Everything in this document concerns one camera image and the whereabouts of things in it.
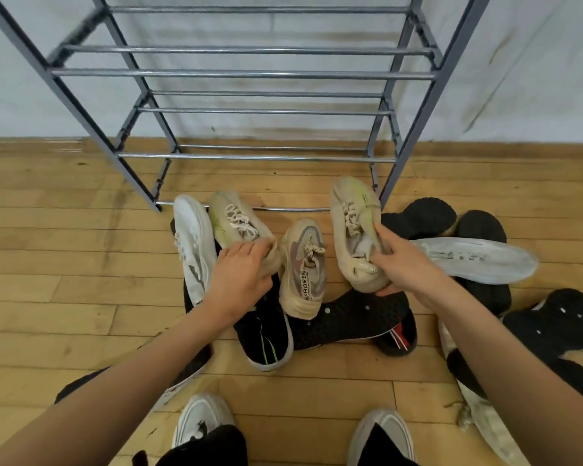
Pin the person's right hand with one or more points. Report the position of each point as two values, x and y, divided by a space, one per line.
410 271

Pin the person's left hand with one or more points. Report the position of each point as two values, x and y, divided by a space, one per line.
235 281

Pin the person's left fingers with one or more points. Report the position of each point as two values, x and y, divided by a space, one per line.
250 248

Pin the person's right thumb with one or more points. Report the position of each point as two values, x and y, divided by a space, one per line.
381 262

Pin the beige sneaker with white laces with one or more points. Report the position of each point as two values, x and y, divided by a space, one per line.
354 213
233 215

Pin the person's left forearm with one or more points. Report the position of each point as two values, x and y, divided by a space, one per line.
116 397

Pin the person's right forearm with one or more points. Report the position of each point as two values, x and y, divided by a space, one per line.
510 378

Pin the beige sneaker with multicolour panels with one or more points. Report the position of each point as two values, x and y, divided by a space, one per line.
301 266

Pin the white low sneaker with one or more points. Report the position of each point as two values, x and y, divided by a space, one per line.
193 237

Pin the black mesh sneaker red accent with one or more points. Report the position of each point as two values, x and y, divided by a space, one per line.
350 317

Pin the black sneaker with green stripe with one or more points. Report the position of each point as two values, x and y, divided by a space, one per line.
265 329

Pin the sneaker with white sole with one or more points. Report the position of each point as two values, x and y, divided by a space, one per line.
481 261

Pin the black sneaker with white midsole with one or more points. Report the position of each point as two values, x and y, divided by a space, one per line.
192 368

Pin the person's white right shoe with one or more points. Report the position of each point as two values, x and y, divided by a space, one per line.
386 422

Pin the person's white shoe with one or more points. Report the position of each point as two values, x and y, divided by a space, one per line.
386 422
199 417

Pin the grey metal shoe rack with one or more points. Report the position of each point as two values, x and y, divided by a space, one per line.
243 73

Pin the person's white left shoe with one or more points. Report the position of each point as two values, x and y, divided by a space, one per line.
199 417

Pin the dirty black and white sneaker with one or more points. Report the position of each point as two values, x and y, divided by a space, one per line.
486 412

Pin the black sneaker with dotted sole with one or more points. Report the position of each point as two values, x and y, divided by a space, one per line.
558 320

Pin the person's black trousers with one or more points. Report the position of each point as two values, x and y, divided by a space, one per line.
213 447

